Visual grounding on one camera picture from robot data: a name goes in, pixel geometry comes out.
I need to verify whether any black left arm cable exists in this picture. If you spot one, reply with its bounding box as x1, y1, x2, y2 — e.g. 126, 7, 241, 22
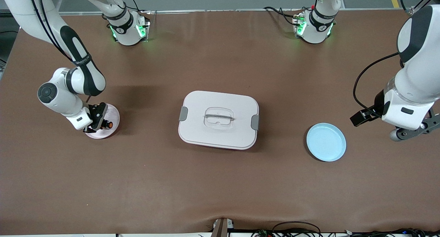
353, 53, 401, 115

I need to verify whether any light blue round plate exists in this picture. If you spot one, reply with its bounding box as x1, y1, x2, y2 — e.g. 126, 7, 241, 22
306, 123, 347, 162

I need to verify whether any black cable bundle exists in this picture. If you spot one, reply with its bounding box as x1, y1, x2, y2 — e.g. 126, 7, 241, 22
344, 228, 440, 237

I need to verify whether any black left base cable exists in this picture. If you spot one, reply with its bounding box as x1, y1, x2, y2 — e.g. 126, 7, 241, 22
263, 7, 303, 27

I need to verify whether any pink round plate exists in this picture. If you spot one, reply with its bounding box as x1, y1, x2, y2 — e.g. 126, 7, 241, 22
84, 103, 121, 139

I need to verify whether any metal table edge bracket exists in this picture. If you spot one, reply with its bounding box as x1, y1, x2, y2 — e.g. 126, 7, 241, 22
211, 218, 234, 237

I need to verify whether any black looped cable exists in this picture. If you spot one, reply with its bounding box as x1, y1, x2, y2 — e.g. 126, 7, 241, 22
272, 221, 322, 237

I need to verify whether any white lidded storage box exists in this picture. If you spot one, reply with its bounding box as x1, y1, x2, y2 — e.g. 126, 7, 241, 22
178, 90, 260, 150

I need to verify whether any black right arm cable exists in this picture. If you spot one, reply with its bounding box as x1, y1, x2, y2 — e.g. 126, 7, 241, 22
27, 0, 74, 62

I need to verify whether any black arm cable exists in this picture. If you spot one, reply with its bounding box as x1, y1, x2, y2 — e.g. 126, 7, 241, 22
353, 53, 401, 115
27, 0, 74, 62

